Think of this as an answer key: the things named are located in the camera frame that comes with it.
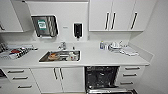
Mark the steel paper towel dispenser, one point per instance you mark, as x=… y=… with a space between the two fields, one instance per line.
x=45 y=26

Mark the small white cup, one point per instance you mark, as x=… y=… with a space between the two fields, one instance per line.
x=106 y=46

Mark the blue dish soap bottle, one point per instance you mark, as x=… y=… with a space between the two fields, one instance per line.
x=102 y=45

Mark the white two-door sink cabinet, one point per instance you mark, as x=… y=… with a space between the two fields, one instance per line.
x=43 y=80

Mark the white wall cabinet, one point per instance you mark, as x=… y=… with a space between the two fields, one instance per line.
x=100 y=16
x=10 y=16

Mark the small black sink knob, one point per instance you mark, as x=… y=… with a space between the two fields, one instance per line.
x=74 y=48

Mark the stainless steel dishwasher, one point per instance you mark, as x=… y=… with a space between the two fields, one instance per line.
x=100 y=78

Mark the orange bowl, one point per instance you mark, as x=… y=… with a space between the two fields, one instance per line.
x=53 y=56

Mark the small wall label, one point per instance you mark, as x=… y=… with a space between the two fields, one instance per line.
x=65 y=27

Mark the narrow white drawer unit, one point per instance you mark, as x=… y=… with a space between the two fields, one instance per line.
x=131 y=75

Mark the wide white drawer unit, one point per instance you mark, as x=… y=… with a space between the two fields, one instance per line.
x=20 y=80

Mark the chrome faucet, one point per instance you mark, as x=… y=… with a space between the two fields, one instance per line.
x=63 y=46

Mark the black soap dispenser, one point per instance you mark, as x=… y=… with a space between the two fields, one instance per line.
x=77 y=30

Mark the stainless steel sink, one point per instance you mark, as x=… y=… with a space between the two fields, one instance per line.
x=76 y=56

